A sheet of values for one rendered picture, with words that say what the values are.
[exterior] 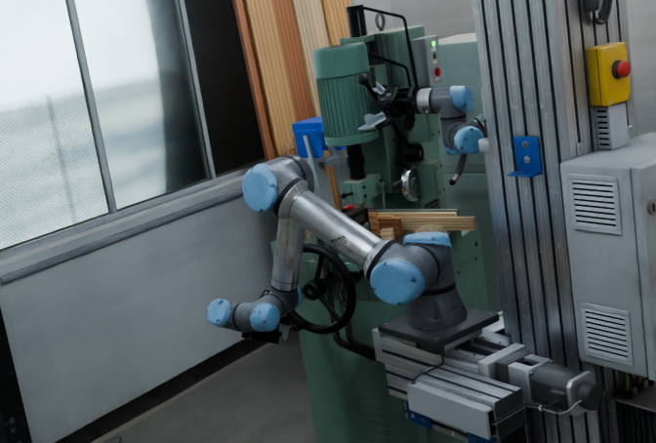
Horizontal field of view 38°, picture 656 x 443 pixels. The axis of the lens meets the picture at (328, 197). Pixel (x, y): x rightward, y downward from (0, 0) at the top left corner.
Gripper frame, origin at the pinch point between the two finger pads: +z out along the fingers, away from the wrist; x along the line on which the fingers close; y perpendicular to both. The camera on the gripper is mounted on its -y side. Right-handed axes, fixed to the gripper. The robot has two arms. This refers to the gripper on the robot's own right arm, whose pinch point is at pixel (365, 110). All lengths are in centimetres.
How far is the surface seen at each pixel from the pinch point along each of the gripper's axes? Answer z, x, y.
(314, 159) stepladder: 74, -36, -75
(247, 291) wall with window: 140, -3, -139
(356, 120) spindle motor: 5.9, -0.4, -5.2
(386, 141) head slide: 5.3, -4.6, -23.0
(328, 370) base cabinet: 24, 63, -57
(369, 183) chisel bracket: 8.8, 9.8, -26.0
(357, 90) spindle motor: 4.8, -7.8, 0.6
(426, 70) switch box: -3.6, -31.3, -20.4
